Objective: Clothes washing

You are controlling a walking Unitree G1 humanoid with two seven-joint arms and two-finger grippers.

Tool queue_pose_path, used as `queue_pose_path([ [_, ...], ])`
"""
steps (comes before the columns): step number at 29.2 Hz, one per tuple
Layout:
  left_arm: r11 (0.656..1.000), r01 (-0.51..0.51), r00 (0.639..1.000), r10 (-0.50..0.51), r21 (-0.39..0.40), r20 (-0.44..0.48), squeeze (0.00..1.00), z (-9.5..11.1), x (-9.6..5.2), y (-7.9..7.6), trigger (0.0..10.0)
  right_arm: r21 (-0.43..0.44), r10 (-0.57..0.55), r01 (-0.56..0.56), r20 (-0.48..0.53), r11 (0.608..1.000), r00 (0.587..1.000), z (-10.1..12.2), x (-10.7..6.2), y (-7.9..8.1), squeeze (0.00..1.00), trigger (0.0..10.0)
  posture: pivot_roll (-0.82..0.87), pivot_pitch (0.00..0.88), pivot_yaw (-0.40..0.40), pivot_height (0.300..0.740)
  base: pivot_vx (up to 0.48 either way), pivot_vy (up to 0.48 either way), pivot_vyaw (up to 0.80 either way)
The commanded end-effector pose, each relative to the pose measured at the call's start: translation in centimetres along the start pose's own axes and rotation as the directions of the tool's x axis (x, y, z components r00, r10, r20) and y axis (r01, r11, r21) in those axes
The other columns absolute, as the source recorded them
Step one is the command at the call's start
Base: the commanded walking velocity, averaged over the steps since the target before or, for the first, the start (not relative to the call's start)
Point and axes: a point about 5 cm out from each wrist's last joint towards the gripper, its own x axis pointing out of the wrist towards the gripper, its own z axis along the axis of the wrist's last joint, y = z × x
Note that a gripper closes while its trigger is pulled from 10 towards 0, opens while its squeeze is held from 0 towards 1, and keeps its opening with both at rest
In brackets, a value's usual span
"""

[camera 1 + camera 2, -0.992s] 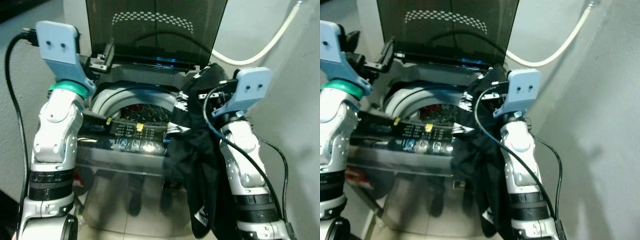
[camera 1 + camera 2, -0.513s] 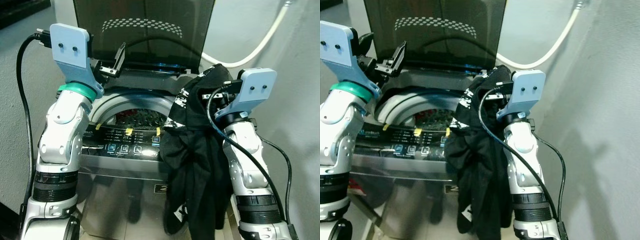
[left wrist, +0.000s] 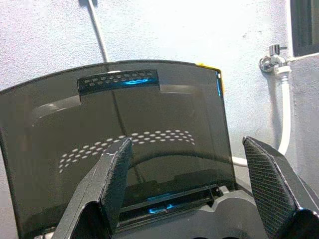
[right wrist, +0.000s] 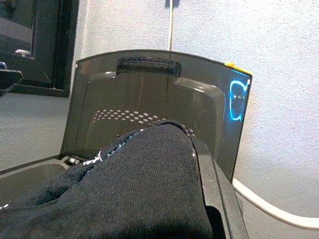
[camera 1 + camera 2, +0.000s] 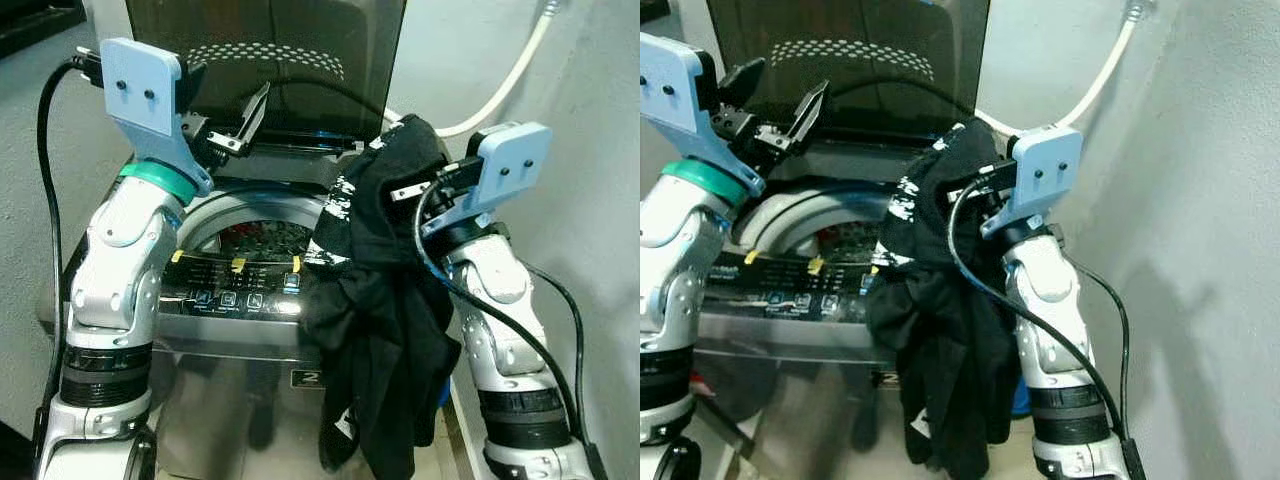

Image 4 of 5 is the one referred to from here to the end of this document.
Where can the black gloved right gripper left finger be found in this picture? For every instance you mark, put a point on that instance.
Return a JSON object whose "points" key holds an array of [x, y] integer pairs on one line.
{"points": [[124, 186]]}

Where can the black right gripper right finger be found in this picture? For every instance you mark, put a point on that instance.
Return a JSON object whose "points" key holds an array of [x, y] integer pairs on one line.
{"points": [[221, 199]]}

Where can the grey top-load washing machine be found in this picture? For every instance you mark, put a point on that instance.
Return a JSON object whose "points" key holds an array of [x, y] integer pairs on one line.
{"points": [[25, 174]]}

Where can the dark translucent washer lid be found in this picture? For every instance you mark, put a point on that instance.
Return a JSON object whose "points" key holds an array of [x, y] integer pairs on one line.
{"points": [[149, 94]]}

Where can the yellow tape on lid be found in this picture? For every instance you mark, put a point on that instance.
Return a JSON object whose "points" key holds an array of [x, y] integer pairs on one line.
{"points": [[231, 65]]}

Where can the black window frame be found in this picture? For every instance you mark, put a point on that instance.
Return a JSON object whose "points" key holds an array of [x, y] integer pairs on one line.
{"points": [[64, 37]]}

